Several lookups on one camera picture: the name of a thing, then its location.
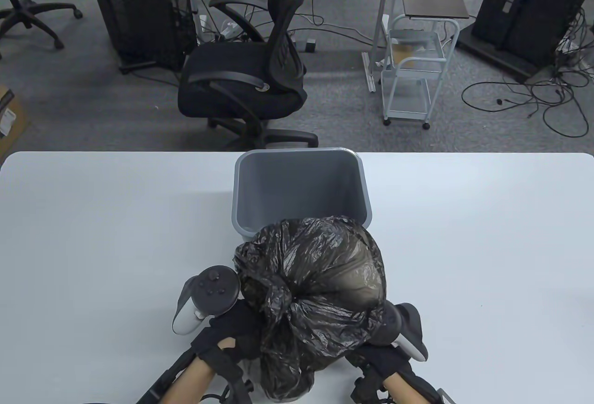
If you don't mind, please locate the person's right hand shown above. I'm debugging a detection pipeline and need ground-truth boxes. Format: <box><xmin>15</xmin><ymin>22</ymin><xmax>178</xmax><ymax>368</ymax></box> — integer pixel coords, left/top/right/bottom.
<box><xmin>346</xmin><ymin>344</ymin><xmax>413</xmax><ymax>381</ymax></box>

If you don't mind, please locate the person's left hand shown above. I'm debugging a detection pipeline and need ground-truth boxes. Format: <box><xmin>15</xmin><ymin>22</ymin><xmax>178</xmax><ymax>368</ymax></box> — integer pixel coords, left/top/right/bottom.
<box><xmin>190</xmin><ymin>300</ymin><xmax>265</xmax><ymax>363</ymax></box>

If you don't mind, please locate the black garbage bag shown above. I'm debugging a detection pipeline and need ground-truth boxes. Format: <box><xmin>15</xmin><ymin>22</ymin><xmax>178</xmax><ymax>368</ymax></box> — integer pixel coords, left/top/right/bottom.
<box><xmin>233</xmin><ymin>216</ymin><xmax>387</xmax><ymax>401</ymax></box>

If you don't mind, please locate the grey plastic trash bin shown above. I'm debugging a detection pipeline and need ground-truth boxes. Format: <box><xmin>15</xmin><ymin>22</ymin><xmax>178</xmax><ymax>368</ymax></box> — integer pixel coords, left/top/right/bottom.
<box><xmin>233</xmin><ymin>148</ymin><xmax>373</xmax><ymax>241</ymax></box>

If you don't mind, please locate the black mesh office chair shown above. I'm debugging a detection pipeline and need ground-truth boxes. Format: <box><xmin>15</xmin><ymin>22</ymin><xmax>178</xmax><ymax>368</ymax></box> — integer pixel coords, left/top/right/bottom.
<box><xmin>178</xmin><ymin>0</ymin><xmax>319</xmax><ymax>149</ymax></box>

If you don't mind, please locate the white rolling cart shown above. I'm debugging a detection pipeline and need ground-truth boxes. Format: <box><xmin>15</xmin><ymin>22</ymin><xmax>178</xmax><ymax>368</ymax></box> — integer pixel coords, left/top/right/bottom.
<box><xmin>381</xmin><ymin>14</ymin><xmax>460</xmax><ymax>130</ymax></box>

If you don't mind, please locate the cardboard box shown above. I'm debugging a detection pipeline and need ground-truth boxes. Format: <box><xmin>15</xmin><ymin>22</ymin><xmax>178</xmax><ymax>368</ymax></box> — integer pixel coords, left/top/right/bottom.
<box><xmin>0</xmin><ymin>85</ymin><xmax>31</xmax><ymax>159</ymax></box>

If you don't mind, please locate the black computer tower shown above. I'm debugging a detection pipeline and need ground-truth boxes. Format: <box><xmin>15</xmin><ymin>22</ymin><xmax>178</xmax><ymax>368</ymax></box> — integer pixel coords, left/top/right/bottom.
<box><xmin>88</xmin><ymin>0</ymin><xmax>198</xmax><ymax>73</ymax></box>

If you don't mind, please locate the black equipment cabinet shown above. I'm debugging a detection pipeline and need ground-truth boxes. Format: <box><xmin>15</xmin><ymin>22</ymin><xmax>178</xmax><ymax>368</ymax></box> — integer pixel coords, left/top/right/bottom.
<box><xmin>455</xmin><ymin>0</ymin><xmax>590</xmax><ymax>82</ymax></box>

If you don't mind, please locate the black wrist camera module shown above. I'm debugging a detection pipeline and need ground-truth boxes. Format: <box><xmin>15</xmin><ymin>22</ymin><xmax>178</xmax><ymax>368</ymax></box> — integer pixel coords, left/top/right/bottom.
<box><xmin>223</xmin><ymin>367</ymin><xmax>253</xmax><ymax>404</ymax></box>
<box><xmin>351</xmin><ymin>374</ymin><xmax>388</xmax><ymax>404</ymax></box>

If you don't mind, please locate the black strapped arm pack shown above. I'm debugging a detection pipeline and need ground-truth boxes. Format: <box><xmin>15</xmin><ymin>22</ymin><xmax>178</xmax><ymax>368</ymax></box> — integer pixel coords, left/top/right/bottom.
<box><xmin>137</xmin><ymin>348</ymin><xmax>200</xmax><ymax>404</ymax></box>
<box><xmin>418</xmin><ymin>376</ymin><xmax>458</xmax><ymax>404</ymax></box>

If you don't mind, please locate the black floor cable tangle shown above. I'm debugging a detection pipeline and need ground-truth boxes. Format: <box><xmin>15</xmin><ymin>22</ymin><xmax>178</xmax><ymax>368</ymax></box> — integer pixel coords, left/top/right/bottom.
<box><xmin>461</xmin><ymin>5</ymin><xmax>594</xmax><ymax>138</ymax></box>

